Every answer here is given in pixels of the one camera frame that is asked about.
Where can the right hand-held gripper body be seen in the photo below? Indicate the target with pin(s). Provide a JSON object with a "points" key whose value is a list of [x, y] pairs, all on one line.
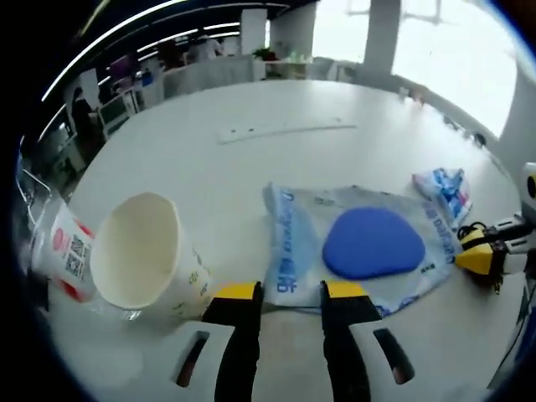
{"points": [[531, 209]]}

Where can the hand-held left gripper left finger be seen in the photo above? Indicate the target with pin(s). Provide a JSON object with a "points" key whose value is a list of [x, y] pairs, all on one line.
{"points": [[234, 343]]}

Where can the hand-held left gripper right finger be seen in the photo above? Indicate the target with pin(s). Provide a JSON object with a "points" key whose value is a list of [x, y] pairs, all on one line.
{"points": [[347, 343]]}

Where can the blue tissue pack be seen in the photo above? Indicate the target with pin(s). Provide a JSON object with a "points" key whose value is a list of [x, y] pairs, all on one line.
{"points": [[448, 197]]}

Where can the wet wipes pack blue lid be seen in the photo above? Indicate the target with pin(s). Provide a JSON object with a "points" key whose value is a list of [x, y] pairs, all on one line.
{"points": [[368, 247]]}

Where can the white paper cup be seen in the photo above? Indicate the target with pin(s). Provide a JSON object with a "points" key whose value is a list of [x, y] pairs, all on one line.
{"points": [[138, 251]]}

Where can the clear plastic water bottle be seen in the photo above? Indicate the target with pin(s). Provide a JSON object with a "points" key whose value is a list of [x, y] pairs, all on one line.
{"points": [[67, 251]]}

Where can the potted plant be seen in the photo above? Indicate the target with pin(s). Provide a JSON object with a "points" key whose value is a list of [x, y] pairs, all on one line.
{"points": [[264, 55]]}

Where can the ceiling light strip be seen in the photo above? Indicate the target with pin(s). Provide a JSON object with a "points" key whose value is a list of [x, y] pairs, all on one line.
{"points": [[125, 37]]}

